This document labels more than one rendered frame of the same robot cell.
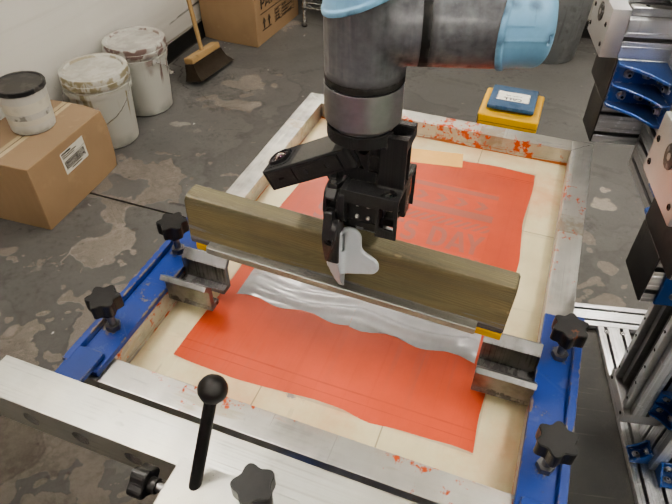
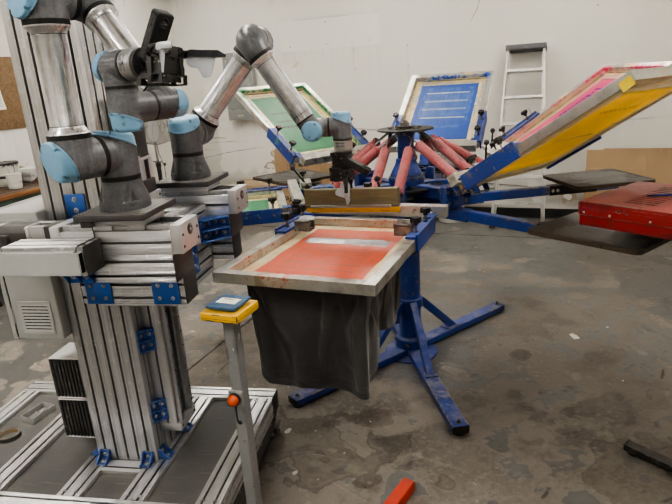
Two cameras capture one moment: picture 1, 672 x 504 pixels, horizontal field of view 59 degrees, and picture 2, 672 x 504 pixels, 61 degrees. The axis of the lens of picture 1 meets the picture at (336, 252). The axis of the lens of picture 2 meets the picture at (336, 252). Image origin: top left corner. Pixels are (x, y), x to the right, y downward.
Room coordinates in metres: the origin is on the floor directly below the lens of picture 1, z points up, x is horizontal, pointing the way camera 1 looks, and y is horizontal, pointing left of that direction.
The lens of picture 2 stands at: (2.80, 0.00, 1.60)
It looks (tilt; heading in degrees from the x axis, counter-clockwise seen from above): 17 degrees down; 182
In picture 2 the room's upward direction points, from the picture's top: 4 degrees counter-clockwise
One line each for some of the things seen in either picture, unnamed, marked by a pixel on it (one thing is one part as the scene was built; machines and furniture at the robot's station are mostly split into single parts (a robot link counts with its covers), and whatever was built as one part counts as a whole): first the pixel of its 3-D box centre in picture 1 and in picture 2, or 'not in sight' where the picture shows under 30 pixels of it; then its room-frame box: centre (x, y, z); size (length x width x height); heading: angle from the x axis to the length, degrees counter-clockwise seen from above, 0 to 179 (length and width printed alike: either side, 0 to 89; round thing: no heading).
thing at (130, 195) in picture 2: not in sight; (123, 190); (1.10, -0.69, 1.31); 0.15 x 0.15 x 0.10
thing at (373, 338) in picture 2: not in sight; (384, 314); (0.84, 0.09, 0.74); 0.46 x 0.04 x 0.42; 159
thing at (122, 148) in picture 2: not in sight; (114, 152); (1.11, -0.70, 1.42); 0.13 x 0.12 x 0.14; 146
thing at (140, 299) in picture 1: (152, 298); (421, 232); (0.59, 0.27, 0.98); 0.30 x 0.05 x 0.07; 159
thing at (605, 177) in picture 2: not in sight; (523, 191); (-0.38, 0.96, 0.91); 1.34 x 0.40 x 0.08; 99
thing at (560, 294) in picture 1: (385, 243); (334, 247); (0.71, -0.08, 0.97); 0.79 x 0.58 x 0.04; 159
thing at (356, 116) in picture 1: (364, 99); (342, 146); (0.52, -0.03, 1.33); 0.08 x 0.08 x 0.05
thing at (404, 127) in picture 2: not in sight; (408, 243); (-0.27, 0.30, 0.67); 0.39 x 0.39 x 1.35
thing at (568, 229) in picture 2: not in sight; (511, 221); (0.25, 0.72, 0.91); 1.34 x 0.40 x 0.08; 39
